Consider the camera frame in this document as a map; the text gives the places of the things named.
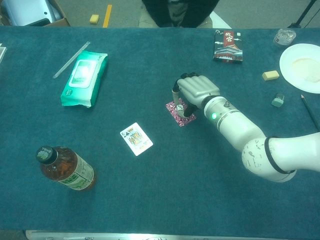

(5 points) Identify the white round plate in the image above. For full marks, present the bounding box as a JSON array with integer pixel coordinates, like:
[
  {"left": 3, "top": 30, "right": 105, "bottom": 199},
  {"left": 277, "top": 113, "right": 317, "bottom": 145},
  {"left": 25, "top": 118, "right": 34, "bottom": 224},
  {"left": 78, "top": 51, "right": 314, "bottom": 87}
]
[{"left": 279, "top": 43, "right": 320, "bottom": 95}]

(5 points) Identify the red patterned playing card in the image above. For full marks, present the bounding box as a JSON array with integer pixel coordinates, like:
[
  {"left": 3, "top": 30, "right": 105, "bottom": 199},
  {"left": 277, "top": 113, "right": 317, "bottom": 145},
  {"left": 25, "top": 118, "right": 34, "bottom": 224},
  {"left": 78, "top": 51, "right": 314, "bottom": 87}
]
[{"left": 165, "top": 97, "right": 197, "bottom": 128}]

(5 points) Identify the clear jar of clips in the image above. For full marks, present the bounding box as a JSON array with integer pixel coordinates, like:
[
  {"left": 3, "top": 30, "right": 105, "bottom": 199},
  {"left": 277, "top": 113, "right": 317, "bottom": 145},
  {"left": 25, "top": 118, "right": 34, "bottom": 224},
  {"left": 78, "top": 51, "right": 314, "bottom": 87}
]
[{"left": 273, "top": 28, "right": 297, "bottom": 48}]

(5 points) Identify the clear plastic tube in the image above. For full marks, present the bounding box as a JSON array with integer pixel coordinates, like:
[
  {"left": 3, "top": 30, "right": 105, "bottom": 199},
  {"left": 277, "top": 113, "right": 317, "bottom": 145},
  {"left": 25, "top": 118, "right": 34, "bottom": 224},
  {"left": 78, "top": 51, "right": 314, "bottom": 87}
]
[{"left": 52, "top": 41, "right": 91, "bottom": 80}]

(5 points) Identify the king of clubs card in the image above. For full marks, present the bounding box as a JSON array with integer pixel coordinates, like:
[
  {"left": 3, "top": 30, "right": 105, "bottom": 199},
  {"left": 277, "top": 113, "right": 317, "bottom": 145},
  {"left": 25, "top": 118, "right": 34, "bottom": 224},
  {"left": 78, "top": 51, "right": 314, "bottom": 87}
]
[{"left": 119, "top": 122, "right": 154, "bottom": 157}]

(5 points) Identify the grey flat object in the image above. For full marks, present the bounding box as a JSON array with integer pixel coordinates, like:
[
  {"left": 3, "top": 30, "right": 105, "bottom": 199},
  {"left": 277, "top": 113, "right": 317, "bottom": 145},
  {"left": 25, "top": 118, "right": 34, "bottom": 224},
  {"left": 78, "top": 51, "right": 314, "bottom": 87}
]
[{"left": 0, "top": 43, "right": 8, "bottom": 65}]

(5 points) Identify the yellow eraser block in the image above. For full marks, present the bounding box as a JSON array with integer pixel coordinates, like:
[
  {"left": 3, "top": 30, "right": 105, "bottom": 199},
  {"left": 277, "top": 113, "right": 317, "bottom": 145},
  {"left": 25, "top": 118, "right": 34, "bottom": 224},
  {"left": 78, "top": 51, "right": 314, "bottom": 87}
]
[{"left": 261, "top": 70, "right": 280, "bottom": 82}]

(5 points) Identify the dark palace card box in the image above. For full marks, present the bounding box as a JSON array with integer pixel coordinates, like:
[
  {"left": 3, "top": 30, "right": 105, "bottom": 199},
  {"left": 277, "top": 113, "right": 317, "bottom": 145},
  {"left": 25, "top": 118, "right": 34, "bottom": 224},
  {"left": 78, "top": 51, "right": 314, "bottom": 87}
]
[{"left": 212, "top": 29, "right": 244, "bottom": 65}]

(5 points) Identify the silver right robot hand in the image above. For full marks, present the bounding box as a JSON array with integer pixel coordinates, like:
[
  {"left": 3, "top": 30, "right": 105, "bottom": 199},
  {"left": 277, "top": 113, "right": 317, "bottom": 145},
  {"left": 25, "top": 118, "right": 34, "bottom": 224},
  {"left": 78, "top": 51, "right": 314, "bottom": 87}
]
[{"left": 171, "top": 72, "right": 221, "bottom": 118}]

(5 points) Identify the person in dark clothes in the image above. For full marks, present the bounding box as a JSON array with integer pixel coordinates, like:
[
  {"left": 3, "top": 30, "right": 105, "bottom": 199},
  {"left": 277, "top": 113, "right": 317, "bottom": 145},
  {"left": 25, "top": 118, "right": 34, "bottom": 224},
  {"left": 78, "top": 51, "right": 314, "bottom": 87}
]
[{"left": 138, "top": 0, "right": 221, "bottom": 29}]

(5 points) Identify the black tripod stand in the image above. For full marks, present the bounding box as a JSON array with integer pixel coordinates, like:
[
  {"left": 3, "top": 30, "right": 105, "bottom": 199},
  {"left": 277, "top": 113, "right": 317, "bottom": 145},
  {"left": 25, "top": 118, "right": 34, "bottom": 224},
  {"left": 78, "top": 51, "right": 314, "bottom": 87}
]
[{"left": 286, "top": 0, "right": 319, "bottom": 29}]

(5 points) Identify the teal felt table cloth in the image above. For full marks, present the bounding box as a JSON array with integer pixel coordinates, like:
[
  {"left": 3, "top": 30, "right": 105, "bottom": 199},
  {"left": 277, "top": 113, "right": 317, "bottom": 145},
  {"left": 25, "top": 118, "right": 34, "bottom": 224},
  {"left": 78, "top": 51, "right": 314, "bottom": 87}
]
[{"left": 0, "top": 25, "right": 320, "bottom": 231}]

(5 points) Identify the silver metal frame rail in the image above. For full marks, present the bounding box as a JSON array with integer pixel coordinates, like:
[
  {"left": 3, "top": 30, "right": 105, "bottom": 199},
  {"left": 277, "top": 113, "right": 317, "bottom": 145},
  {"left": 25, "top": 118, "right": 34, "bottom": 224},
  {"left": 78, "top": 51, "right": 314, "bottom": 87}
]
[{"left": 24, "top": 229, "right": 297, "bottom": 240}]

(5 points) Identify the dark wooden pencil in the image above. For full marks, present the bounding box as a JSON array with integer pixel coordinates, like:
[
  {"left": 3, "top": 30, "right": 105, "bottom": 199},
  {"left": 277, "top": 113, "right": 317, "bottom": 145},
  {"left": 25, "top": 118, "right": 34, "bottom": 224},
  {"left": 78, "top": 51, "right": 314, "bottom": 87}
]
[{"left": 300, "top": 94, "right": 320, "bottom": 131}]

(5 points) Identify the brown cardboard box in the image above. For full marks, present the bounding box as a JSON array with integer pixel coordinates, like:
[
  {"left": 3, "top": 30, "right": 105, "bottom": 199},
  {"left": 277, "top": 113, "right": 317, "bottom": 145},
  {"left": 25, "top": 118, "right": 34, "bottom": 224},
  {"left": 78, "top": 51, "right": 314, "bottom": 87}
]
[{"left": 0, "top": 0, "right": 72, "bottom": 27}]

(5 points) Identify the green wet wipes pack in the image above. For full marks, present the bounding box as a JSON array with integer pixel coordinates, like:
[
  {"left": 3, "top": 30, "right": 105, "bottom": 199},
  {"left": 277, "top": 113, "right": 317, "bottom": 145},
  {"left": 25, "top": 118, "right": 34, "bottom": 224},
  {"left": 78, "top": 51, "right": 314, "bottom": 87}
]
[{"left": 60, "top": 50, "right": 109, "bottom": 109}]

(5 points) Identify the brown tea bottle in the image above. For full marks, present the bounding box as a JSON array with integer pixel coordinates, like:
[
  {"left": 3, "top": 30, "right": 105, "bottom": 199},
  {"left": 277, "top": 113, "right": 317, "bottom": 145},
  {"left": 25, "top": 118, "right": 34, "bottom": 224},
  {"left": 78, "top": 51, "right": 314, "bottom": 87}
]
[{"left": 35, "top": 145, "right": 97, "bottom": 193}]

